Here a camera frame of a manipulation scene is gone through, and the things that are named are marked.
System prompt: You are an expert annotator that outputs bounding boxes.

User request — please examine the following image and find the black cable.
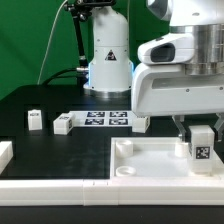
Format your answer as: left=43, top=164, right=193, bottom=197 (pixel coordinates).
left=41, top=68, right=88, bottom=86

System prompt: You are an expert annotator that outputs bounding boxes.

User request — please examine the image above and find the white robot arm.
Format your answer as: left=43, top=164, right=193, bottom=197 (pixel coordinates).
left=85, top=0, right=224, bottom=134

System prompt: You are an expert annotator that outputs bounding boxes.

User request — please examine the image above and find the white front fence wall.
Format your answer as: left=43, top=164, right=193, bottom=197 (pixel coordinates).
left=0, top=178, right=224, bottom=206

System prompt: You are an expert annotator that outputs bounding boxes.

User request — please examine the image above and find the white marker sheet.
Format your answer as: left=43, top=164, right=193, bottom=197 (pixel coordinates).
left=73, top=111, right=135, bottom=127

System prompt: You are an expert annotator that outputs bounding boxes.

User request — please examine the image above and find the white square table top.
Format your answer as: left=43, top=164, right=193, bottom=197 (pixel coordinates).
left=110, top=137, right=221, bottom=179

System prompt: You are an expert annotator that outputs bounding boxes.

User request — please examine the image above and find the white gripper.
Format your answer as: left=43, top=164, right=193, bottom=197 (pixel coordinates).
left=131, top=63, right=224, bottom=142

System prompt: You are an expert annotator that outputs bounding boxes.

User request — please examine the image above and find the white cable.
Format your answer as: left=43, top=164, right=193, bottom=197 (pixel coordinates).
left=37, top=0, right=69, bottom=86

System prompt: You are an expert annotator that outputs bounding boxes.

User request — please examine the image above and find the white left fence piece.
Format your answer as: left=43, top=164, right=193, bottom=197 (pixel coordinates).
left=0, top=141, right=13, bottom=174

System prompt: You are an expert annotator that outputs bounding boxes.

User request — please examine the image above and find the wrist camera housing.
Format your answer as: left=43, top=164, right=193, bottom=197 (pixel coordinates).
left=138, top=33, right=194, bottom=65

